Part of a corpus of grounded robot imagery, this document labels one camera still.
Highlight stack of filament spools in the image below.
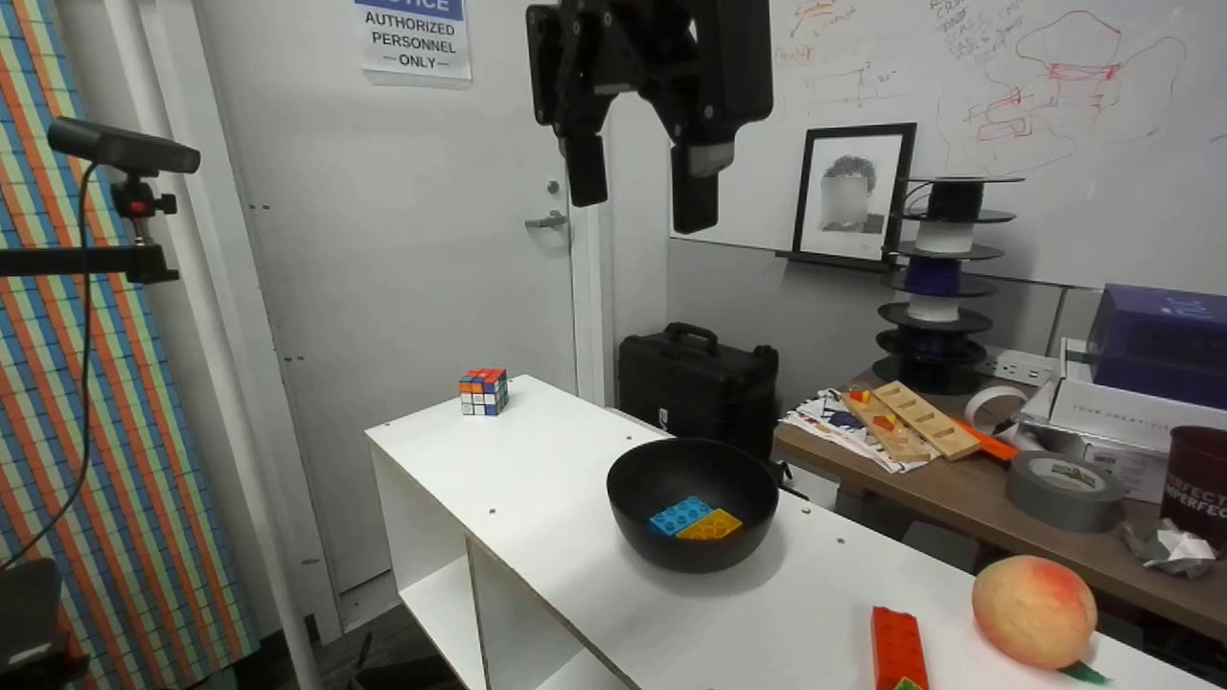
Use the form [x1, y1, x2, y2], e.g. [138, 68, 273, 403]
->
[874, 178, 1011, 397]

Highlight black camera on stand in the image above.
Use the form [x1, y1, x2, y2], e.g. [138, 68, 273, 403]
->
[0, 117, 199, 284]

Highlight yellow lego block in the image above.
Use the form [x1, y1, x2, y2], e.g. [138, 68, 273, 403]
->
[680, 510, 743, 540]

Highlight black bowl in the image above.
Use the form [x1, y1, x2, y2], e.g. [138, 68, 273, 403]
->
[604, 436, 779, 570]

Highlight white tape roll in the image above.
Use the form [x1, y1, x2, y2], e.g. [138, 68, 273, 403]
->
[966, 383, 1027, 434]

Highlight grey duct tape roll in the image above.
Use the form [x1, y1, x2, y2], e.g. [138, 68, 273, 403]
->
[1003, 458, 1124, 532]

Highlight wooden puzzle board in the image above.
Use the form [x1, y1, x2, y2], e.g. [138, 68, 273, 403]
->
[842, 383, 979, 462]

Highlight framed portrait picture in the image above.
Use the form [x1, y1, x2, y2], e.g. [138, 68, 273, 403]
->
[789, 125, 916, 269]

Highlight white shelf cabinet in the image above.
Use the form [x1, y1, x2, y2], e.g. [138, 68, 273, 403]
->
[368, 378, 1210, 690]

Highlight red lego block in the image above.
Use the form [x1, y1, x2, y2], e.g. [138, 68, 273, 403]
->
[870, 606, 926, 690]

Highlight door handle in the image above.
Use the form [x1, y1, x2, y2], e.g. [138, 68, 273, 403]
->
[526, 213, 570, 234]

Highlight wooden desk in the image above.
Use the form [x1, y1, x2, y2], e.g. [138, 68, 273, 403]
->
[774, 424, 1227, 645]

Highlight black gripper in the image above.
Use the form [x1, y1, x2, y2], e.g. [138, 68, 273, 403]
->
[526, 0, 774, 234]

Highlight magazine papers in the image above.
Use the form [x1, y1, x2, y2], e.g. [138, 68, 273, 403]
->
[782, 386, 930, 477]

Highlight door sign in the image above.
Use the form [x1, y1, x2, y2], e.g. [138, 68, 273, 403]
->
[351, 0, 471, 85]

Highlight black hard case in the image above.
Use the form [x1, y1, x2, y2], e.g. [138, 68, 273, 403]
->
[616, 321, 779, 462]

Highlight dark maroon cup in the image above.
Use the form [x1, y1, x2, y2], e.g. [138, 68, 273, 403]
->
[1161, 426, 1227, 554]

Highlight rubiks cube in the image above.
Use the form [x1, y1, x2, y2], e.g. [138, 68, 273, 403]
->
[461, 367, 508, 418]

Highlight blue lego block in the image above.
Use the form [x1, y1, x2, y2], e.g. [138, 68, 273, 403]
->
[649, 495, 708, 536]

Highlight peach toy fruit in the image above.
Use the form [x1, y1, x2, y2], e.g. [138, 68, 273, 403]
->
[970, 555, 1097, 671]

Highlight purple box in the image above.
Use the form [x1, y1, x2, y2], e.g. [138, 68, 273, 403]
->
[1089, 284, 1227, 408]

